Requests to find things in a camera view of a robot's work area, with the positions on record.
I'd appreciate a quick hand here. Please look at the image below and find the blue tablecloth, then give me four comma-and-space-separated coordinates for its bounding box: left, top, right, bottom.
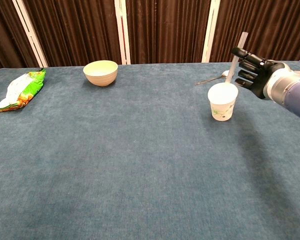
0, 60, 300, 240

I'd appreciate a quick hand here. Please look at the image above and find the green white snack bag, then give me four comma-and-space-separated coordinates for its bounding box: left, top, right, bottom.
0, 68, 47, 113

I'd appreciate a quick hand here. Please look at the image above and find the white screen frame post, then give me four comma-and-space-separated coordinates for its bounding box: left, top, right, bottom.
11, 0, 49, 68
201, 0, 221, 63
114, 0, 131, 65

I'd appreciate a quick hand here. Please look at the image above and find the beige bowl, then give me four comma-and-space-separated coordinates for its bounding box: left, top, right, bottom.
82, 59, 119, 87

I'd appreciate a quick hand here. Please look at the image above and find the dark brown curtain panel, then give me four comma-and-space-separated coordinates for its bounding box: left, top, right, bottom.
209, 0, 300, 63
125, 0, 212, 65
22, 0, 123, 68
0, 0, 40, 73

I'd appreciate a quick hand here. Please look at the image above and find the white floral paper cup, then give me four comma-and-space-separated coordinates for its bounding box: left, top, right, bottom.
207, 82, 239, 122

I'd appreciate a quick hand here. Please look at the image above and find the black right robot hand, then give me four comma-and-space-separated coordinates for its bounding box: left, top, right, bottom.
231, 47, 286, 100

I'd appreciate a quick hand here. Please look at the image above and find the transparent plastic straw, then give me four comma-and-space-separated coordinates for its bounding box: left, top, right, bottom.
224, 31, 249, 84

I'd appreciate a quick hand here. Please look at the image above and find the metal spoon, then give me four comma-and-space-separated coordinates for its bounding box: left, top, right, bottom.
194, 70, 231, 86

